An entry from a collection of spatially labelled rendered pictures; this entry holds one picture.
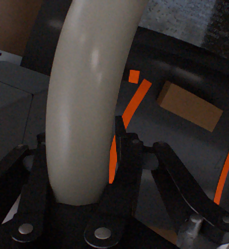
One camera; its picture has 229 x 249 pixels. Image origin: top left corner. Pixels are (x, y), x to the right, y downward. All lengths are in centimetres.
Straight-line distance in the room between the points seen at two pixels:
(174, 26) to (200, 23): 5
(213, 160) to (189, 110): 42
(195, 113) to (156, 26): 61
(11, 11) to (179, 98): 100
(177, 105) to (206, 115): 16
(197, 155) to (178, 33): 87
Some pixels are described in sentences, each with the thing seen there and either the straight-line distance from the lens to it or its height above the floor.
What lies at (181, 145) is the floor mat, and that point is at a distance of 114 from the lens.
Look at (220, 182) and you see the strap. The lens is 137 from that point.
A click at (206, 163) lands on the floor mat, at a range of 125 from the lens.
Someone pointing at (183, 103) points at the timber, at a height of 14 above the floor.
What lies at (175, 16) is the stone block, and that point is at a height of 63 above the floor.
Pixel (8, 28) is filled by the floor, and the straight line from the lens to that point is 123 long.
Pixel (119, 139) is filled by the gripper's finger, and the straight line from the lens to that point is 16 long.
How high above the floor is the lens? 102
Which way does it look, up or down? 73 degrees down
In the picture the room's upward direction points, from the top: 171 degrees counter-clockwise
